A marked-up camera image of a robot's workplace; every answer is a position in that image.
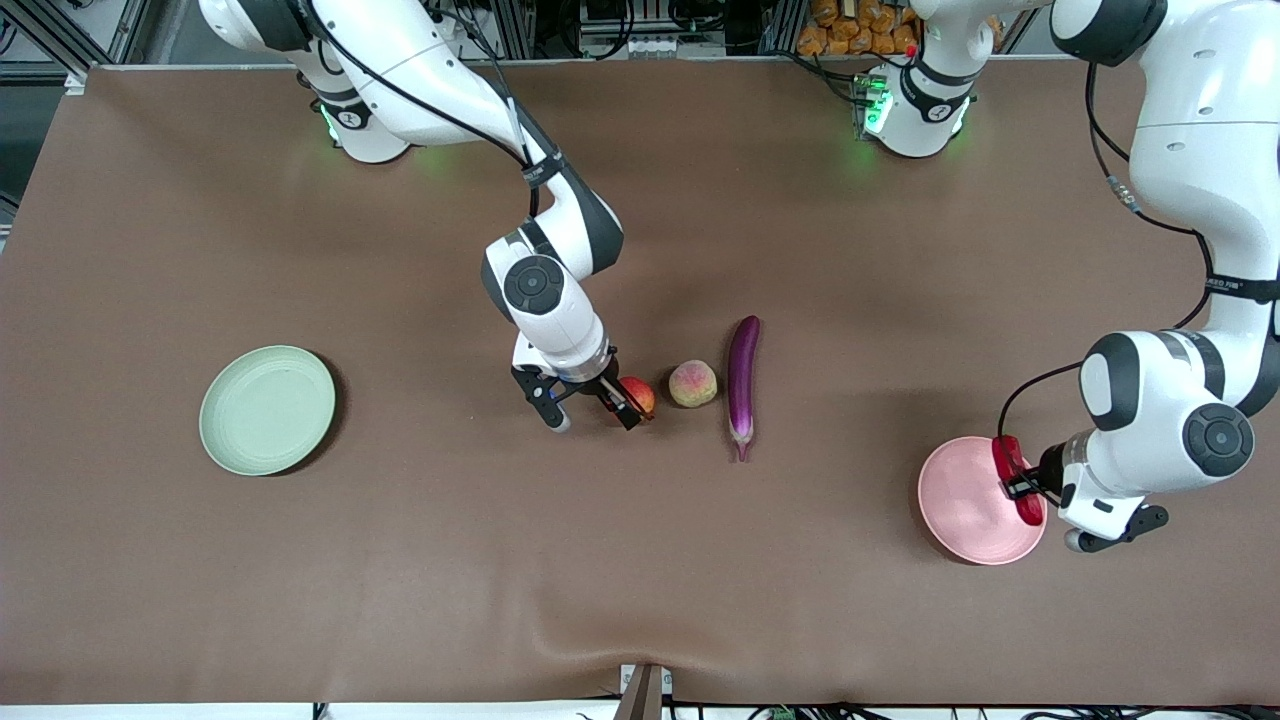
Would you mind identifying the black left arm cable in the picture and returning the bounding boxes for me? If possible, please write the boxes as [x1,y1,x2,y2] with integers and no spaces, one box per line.
[998,60,1217,441]

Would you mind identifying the pale green round plate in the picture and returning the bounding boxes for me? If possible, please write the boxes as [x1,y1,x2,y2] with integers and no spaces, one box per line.
[199,345,337,476]

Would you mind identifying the pink round plate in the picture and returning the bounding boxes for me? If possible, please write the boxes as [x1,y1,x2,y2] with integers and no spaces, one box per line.
[918,436,1048,566]

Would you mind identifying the metal table edge bracket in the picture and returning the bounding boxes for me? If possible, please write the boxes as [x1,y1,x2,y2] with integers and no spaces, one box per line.
[618,663,673,720]

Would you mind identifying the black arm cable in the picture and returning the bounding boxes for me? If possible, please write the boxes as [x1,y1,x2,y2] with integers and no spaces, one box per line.
[998,60,1217,441]
[300,0,546,221]

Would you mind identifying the orange packed goods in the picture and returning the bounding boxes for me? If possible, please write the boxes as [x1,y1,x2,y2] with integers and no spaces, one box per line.
[797,0,921,57]

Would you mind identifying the red chili pepper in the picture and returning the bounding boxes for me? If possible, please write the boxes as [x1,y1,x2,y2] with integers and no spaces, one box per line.
[992,435,1046,527]

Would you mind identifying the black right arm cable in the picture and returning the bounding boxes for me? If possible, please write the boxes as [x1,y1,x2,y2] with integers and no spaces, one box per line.
[300,0,546,221]

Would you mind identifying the purple eggplant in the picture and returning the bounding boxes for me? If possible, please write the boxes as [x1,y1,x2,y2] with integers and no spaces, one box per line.
[727,315,762,463]

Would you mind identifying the brown table cloth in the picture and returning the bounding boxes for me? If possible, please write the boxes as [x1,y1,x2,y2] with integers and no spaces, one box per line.
[0,55,1280,706]

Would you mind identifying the pale green pink peach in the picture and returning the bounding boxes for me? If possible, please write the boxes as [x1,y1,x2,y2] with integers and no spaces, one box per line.
[669,360,718,408]

